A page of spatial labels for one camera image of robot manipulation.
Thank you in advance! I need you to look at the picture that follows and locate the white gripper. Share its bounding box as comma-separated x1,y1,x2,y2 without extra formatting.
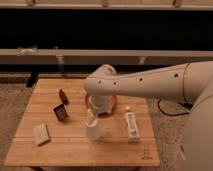
87,95,111,125

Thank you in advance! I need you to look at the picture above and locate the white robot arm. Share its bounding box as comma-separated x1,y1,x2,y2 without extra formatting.
84,61,213,171

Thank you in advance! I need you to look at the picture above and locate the orange plate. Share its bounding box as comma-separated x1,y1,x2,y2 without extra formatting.
85,94,116,116

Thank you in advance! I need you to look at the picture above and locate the wooden table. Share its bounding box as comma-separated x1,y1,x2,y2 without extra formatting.
4,79,160,167

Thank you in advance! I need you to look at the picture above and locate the white plastic bottle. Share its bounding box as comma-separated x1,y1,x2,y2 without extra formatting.
124,106,140,143

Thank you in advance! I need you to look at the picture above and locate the small red-brown block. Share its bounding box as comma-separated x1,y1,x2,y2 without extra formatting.
59,89,69,105

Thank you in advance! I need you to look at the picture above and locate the white sponge block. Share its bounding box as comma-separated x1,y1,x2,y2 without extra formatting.
33,124,50,146

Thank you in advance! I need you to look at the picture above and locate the black cable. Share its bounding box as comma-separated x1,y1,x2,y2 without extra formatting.
157,98,194,117

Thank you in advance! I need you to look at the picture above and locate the long wooden rail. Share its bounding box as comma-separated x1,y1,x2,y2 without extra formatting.
0,48,213,65

